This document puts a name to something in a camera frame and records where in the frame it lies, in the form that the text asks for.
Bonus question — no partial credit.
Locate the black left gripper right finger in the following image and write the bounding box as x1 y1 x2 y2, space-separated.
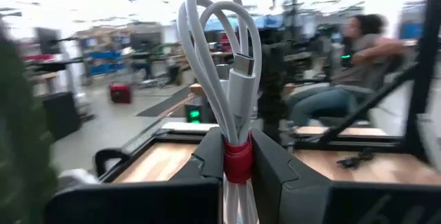
251 129 441 224

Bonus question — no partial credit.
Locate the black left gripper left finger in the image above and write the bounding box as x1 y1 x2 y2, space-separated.
44 127 225 224

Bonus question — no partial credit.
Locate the black USB-C cable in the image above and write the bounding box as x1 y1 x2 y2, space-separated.
336 147 377 170

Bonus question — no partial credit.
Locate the white USB-C cable red strap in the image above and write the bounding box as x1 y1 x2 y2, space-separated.
177 0 263 224

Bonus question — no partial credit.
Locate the white hexagonal plant pot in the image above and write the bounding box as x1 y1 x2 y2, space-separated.
57 167 101 192

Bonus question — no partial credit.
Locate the green-lit black device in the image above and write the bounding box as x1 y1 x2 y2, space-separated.
184 103 208 124

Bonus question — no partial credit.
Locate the red box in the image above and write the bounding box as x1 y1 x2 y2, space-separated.
109 83 133 105

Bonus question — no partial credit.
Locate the black cabinet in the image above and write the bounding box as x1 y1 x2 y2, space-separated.
41 91 83 142

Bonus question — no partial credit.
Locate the green cactus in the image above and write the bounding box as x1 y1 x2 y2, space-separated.
0 27 59 224

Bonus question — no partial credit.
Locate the person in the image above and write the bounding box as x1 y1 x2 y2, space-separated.
285 13 407 128

